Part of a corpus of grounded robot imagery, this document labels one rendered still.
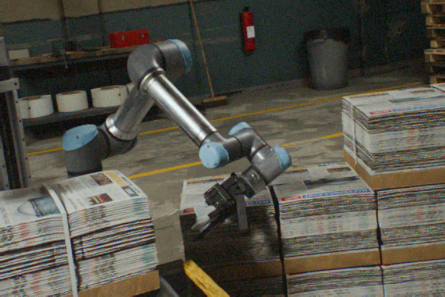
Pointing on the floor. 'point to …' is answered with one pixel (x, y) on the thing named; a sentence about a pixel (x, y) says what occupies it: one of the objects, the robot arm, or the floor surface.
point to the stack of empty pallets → (434, 28)
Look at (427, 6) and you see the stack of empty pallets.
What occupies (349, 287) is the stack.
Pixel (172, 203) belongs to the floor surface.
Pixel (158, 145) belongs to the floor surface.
